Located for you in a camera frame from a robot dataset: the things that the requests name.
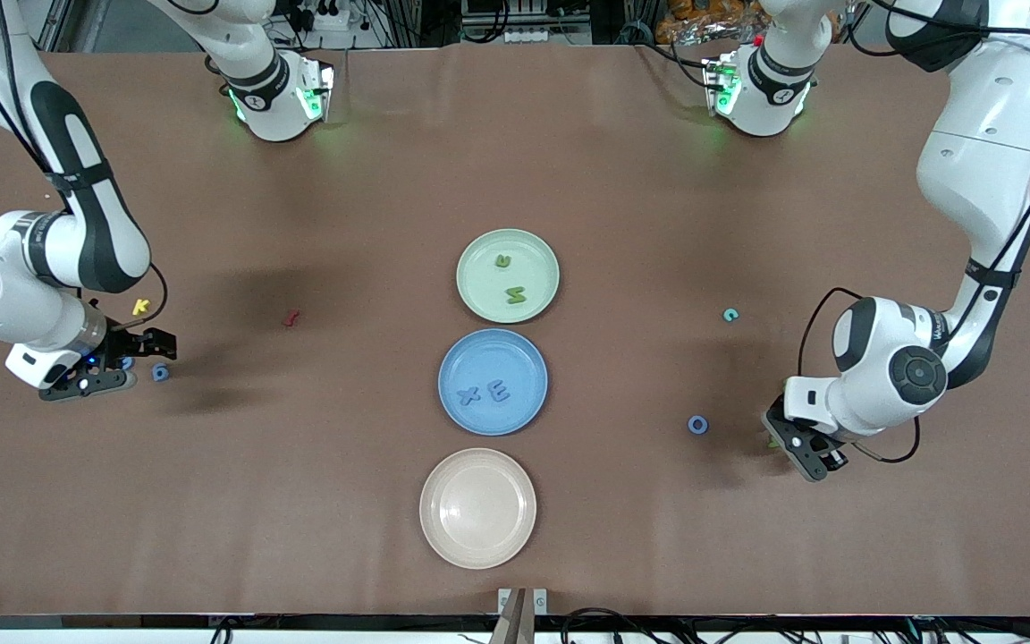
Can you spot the yellow letter K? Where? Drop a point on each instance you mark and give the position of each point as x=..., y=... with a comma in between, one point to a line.
x=139, y=308

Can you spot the blue letter O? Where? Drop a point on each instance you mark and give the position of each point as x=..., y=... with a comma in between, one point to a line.
x=690, y=425

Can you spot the beige round plate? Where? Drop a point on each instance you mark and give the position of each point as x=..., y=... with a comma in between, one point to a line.
x=477, y=508

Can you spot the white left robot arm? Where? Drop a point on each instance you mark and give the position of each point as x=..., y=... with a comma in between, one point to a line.
x=971, y=161

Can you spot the blue letter E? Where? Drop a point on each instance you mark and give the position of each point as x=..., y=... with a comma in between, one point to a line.
x=499, y=391

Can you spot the small metal mounting bracket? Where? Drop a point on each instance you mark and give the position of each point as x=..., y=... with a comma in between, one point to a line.
x=522, y=604

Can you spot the green letter Z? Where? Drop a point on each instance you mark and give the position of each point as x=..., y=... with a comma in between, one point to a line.
x=515, y=294

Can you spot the blue letter X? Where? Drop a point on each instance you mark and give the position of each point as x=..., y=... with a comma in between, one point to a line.
x=470, y=394

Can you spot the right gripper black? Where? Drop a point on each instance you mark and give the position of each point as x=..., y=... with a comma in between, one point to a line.
x=125, y=343

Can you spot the blue number nine piece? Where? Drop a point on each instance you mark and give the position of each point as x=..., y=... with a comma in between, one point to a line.
x=164, y=376

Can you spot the blue round plate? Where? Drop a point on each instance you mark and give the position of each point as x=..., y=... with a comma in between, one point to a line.
x=493, y=353

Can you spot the long white power strip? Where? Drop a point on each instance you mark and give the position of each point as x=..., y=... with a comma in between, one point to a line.
x=528, y=36

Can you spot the white power strip with plugs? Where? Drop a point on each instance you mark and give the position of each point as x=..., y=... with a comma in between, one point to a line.
x=327, y=13

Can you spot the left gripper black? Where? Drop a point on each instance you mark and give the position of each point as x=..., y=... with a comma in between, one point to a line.
x=831, y=461

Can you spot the orange foil snack bag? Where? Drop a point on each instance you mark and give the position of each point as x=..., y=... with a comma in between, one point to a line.
x=703, y=22

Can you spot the light green round plate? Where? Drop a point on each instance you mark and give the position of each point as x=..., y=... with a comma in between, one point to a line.
x=533, y=268

